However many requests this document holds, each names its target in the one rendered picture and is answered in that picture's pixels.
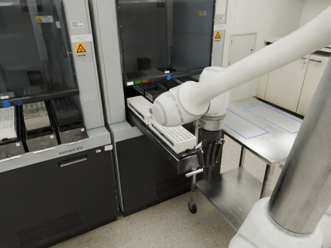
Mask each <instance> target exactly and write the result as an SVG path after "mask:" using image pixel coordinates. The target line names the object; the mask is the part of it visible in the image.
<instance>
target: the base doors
mask: <svg viewBox="0 0 331 248"><path fill-rule="evenodd" d="M303 58H306V59H301V58H300V59H298V60H296V61H294V62H292V63H289V64H287V65H285V66H283V67H281V68H278V69H276V70H274V71H272V72H269V73H267V74H265V75H263V76H260V78H259V84H258V91H257V97H258V98H261V99H263V100H266V101H268V102H271V103H273V104H275V105H278V106H280V107H283V108H285V109H287V110H290V111H292V112H295V113H297V114H300V115H302V116H305V114H306V112H307V109H308V107H309V105H310V102H311V100H312V98H313V95H314V93H315V91H316V89H317V86H318V84H319V81H320V79H321V77H322V74H323V72H324V70H325V68H324V66H326V65H327V63H328V60H329V58H328V57H323V56H317V55H313V54H309V55H307V56H305V57H303ZM309 59H313V60H316V61H321V62H315V61H310V60H309ZM304 62H305V63H306V64H303V63H304ZM302 66H303V69H302V71H301V68H302Z"/></svg>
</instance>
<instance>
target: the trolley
mask: <svg viewBox="0 0 331 248"><path fill-rule="evenodd" d="M302 121H303V120H302V119H300V118H298V117H295V116H293V115H291V114H289V113H286V112H284V111H282V110H280V109H277V108H275V107H273V106H271V105H268V104H266V103H264V102H262V101H259V100H257V99H255V98H253V97H249V98H244V99H240V100H235V101H231V102H229V104H228V106H227V109H226V116H225V123H224V127H223V128H222V133H224V134H225V135H227V136H228V137H229V138H231V139H232V140H234V141H235V142H237V143H238V144H239V145H241V146H242V147H241V153H240V160H239V167H237V168H235V169H232V170H229V171H226V172H223V173H220V174H217V175H215V176H212V177H211V180H210V181H207V180H206V179H203V180H200V181H197V182H196V174H194V175H192V176H191V194H190V201H189V203H188V207H189V210H190V212H191V213H192V214H195V213H197V207H196V201H195V188H196V187H197V188H198V189H199V190H200V192H201V193H202V194H203V195H204V196H205V197H206V198H207V199H208V201H209V202H210V203H211V204H212V205H213V206H214V207H215V208H216V209H217V211H218V212H219V213H220V214H221V215H222V216H223V217H224V218H225V220H226V221H227V222H228V223H229V224H230V225H231V226H232V227H233V229H234V230H235V231H236V232H238V230H239V228H240V227H241V225H242V224H243V222H244V221H245V219H246V218H247V216H248V214H249V213H250V211H251V209H252V207H253V206H254V204H255V203H256V202H257V201H258V200H260V199H262V198H265V197H269V196H271V195H272V192H273V191H272V190H271V189H270V186H271V182H272V177H273V173H274V168H275V165H277V164H279V163H282V162H284V161H286V159H287V157H288V154H289V152H290V150H291V147H292V145H293V143H294V140H295V138H296V136H297V133H298V131H299V128H300V126H301V124H302ZM198 131H199V119H197V120H195V121H194V123H193V135H194V136H195V137H196V138H197V139H196V146H197V145H198ZM246 149H247V150H248V151H250V152H251V153H252V154H254V155H255V156H257V157H258V158H260V159H261V160H263V161H264V162H266V163H267V164H266V169H265V175H264V180H263V183H262V182H260V181H259V180H258V179H257V178H255V177H254V176H253V175H252V174H250V173H249V172H248V171H247V170H245V169H244V168H243V165H244V159H245V153H246Z"/></svg>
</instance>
